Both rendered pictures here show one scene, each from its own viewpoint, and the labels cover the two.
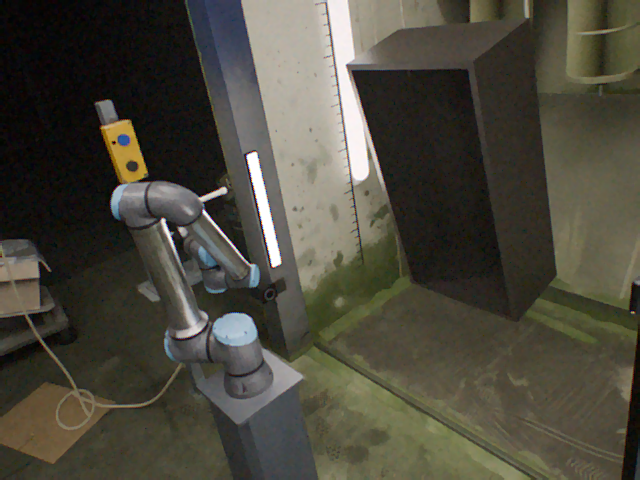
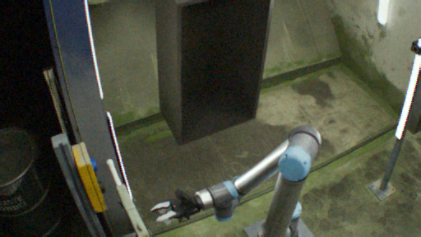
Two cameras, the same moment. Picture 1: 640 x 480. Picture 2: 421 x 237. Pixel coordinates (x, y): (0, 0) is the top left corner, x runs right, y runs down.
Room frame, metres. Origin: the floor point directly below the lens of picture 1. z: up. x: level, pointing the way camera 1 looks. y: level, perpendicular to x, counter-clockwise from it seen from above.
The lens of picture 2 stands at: (1.70, 1.61, 2.52)
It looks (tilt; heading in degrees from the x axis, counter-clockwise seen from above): 40 degrees down; 282
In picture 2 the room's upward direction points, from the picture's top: 3 degrees counter-clockwise
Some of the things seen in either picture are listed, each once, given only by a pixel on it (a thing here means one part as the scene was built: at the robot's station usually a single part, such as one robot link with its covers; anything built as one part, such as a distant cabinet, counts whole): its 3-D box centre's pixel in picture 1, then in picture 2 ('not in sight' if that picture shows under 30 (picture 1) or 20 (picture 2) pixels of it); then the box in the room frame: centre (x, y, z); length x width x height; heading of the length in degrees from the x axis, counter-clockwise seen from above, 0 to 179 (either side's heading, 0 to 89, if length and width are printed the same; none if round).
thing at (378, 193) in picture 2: not in sight; (381, 188); (0.74, -0.61, 0.01); 0.20 x 0.20 x 0.01; 35
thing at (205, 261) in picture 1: (206, 251); (221, 193); (1.92, 0.41, 1.07); 0.12 x 0.09 x 0.10; 36
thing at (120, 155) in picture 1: (125, 152); (89, 178); (2.35, 0.72, 1.42); 0.12 x 0.06 x 0.26; 125
